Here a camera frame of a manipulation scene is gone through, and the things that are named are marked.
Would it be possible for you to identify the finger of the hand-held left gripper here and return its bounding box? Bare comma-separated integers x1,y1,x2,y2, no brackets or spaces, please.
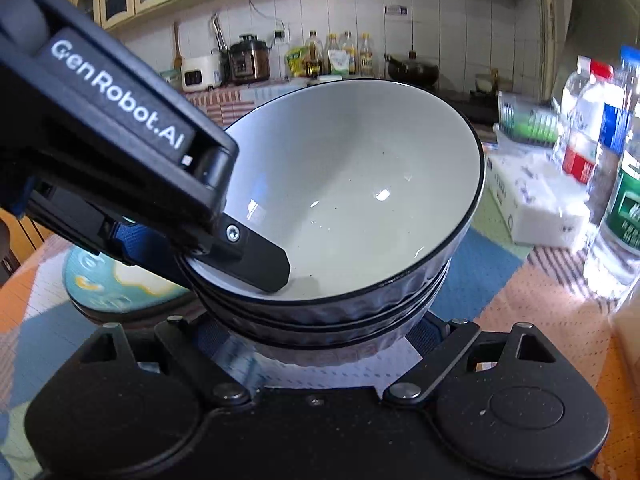
106,221,182,267
190,214,293,293

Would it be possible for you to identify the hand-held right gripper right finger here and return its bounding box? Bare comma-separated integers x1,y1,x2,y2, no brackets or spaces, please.
382,317,558,403

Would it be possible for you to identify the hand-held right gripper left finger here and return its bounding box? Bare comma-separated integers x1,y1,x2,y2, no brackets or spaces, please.
77,316,253,403

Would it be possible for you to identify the white bowl dark ribbed outside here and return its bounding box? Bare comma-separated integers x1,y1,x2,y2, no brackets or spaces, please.
175,79,487,307
220,305,436,367
197,260,453,333

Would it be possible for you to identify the teal plate with yellow letters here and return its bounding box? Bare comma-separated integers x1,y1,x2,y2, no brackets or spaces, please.
64,245,193,311

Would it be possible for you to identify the white rice cooker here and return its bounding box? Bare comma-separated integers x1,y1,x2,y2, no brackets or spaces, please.
181,52,224,92

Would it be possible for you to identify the striped patchwork counter cloth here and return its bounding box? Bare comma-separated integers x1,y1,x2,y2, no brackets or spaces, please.
181,77,323,127

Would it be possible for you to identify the metal ladle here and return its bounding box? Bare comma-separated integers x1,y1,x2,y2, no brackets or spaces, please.
209,12,227,57

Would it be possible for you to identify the dark red pressure cooker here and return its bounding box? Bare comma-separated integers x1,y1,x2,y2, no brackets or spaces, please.
227,33,272,86

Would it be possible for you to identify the white tissue pack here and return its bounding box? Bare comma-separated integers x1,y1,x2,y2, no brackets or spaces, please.
486,149,592,249

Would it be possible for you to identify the beige box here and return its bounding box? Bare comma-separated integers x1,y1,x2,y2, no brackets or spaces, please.
611,285,640,392

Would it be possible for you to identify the yellow green packet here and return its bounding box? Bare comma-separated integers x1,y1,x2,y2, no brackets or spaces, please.
284,45,311,79

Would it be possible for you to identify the dark sauce bottle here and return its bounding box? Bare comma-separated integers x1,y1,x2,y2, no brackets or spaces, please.
304,30,324,79

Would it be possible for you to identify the green label water bottle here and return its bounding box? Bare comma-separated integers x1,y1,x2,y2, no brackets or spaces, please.
581,125,640,302

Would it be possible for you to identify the clear plastic basket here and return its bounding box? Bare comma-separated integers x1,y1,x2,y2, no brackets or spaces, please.
497,91,564,147

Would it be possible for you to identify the red label water bottle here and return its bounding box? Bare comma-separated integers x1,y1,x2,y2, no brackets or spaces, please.
561,60,617,187

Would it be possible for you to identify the black wok with lid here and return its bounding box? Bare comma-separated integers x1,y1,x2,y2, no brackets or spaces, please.
383,50,441,87

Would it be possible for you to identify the small white pot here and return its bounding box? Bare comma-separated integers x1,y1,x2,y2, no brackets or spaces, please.
473,70,514,94

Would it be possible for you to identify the clear water bottle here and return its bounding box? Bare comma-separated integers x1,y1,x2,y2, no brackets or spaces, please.
551,56,593,161

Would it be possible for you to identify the blue label water bottle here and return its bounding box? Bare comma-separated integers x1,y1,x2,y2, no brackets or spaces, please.
597,44,640,161

